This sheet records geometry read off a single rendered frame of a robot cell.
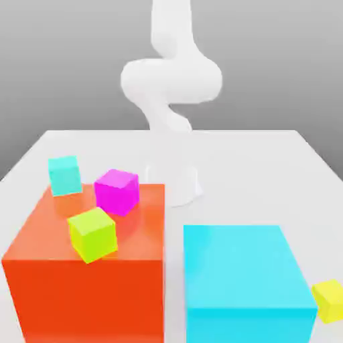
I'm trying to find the large cyan box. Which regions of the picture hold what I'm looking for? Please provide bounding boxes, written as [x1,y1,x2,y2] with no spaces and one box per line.
[183,224,319,343]

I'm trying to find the small lime green cube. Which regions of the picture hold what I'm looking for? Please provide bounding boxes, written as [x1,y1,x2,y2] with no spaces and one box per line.
[67,206,119,265]

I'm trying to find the small turquoise cube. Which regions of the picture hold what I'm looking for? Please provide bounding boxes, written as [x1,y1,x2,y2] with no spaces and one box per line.
[48,155,83,197]

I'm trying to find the small magenta cube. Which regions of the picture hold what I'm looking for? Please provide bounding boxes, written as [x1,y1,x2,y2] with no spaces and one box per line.
[94,168,141,217]

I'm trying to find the large orange box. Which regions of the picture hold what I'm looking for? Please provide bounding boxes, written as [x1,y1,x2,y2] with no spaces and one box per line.
[1,183,165,343]

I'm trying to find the small yellow cube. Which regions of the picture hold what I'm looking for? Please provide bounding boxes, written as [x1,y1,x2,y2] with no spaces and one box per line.
[311,278,343,325]

